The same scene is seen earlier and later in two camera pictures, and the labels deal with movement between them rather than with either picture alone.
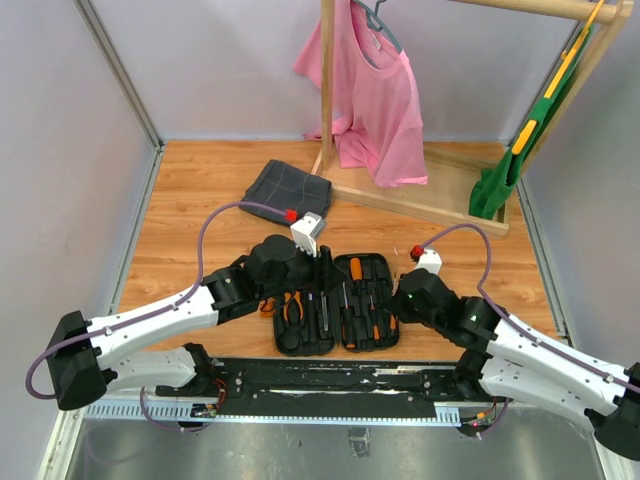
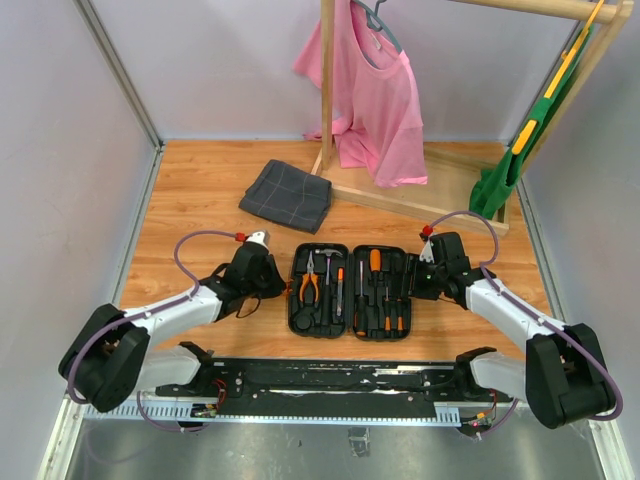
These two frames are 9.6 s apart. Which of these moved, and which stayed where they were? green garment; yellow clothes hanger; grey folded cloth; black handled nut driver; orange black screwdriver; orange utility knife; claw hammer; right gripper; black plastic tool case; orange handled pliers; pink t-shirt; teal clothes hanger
Moved: orange handled pliers; orange utility knife; orange black screwdriver; right gripper; claw hammer; black plastic tool case; black handled nut driver
Stayed: yellow clothes hanger; teal clothes hanger; pink t-shirt; green garment; grey folded cloth
